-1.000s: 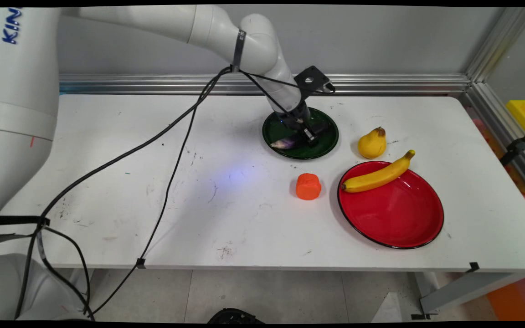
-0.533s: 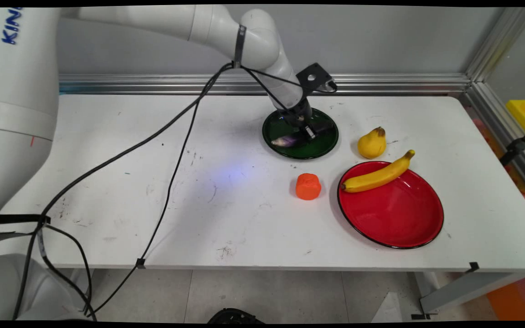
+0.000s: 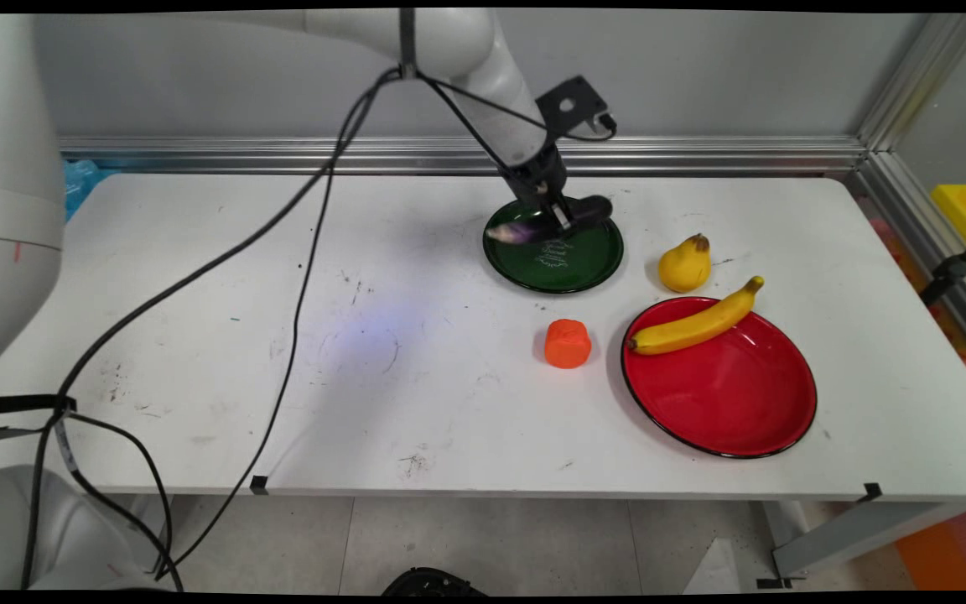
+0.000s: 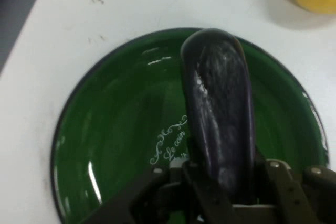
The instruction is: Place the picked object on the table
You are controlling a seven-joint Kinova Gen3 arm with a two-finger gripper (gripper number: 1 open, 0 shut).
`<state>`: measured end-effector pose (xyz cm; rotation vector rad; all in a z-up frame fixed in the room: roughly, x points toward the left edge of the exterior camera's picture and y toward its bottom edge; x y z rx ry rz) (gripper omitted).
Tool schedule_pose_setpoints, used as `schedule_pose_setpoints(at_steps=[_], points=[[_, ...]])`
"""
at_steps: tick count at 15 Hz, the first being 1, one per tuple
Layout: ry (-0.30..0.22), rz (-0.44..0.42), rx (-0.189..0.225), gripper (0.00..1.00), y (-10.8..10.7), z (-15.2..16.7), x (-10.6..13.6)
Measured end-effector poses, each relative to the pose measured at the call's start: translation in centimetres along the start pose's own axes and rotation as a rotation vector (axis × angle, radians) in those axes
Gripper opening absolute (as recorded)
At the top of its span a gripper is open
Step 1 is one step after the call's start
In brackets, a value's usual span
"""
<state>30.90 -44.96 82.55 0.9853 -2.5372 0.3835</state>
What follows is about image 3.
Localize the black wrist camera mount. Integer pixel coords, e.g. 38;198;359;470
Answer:
534;75;618;142

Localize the orange toy fruit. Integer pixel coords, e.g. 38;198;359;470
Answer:
543;319;593;370

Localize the thick black cable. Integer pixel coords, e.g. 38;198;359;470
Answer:
20;67;404;590

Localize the blue plastic bag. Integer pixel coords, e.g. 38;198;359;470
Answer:
62;159;119;224

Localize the aluminium side rail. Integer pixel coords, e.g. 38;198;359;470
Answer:
845;151;966;374

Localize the orange box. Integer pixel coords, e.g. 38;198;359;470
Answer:
894;503;966;591

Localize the red round plate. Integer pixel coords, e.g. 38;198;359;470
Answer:
621;295;818;460

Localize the black round floor object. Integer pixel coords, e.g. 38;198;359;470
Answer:
381;567;489;598

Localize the yellow toy banana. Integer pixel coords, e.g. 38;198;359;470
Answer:
626;276;765;356

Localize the grey table leg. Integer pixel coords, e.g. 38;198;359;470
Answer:
761;501;958;581

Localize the yellow toy pear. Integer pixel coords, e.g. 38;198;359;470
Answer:
658;233;713;294

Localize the aluminium corner post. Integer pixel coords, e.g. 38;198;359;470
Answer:
856;13;966;154

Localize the black looped base cable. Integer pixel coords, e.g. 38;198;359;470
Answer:
51;413;186;592

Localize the purple toy eggplant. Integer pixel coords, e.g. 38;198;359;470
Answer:
486;195;615;247

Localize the long horizontal aluminium rail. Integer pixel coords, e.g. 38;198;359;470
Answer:
57;136;870;178

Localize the white table leg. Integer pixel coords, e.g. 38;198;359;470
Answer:
132;494;179;573

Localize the black arm strap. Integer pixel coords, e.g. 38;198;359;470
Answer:
398;8;418;81

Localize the dark green round plate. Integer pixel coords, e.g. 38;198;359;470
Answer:
482;199;625;294

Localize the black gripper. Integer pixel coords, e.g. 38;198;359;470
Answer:
498;141;576;233

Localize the thin black cable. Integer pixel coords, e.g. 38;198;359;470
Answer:
154;126;350;581

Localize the black base strap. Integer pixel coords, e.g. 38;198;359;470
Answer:
0;393;79;420

